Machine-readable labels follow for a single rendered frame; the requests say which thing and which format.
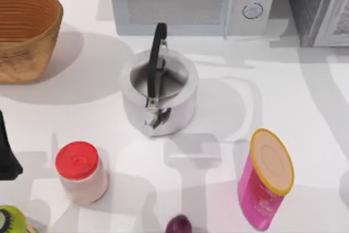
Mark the woven brown basket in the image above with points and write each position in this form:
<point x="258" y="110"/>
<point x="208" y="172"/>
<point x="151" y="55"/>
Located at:
<point x="26" y="39"/>

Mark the grey cabinet with dark inside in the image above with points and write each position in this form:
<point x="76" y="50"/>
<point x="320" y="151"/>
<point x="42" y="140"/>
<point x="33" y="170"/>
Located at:
<point x="321" y="6"/>

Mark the pink can with yellow rim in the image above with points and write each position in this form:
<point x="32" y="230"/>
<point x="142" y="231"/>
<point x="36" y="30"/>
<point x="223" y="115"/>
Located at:
<point x="265" y="184"/>

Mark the green kiwi half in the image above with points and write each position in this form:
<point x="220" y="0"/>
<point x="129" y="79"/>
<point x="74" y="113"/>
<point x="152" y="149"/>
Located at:
<point x="12" y="220"/>

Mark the purple plum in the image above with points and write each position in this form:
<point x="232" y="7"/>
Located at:
<point x="178" y="225"/>

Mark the pink jar with red lid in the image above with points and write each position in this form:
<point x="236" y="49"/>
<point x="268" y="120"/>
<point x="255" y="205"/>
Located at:
<point x="81" y="173"/>

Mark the pale microwave oven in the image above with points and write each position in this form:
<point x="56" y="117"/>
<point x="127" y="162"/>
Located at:
<point x="191" y="1"/>

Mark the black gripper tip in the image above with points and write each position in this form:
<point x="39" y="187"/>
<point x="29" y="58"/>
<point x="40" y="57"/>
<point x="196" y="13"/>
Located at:
<point x="6" y="156"/>

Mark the round microwave knob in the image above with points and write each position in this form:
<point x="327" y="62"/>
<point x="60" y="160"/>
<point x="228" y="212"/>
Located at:
<point x="252" y="11"/>

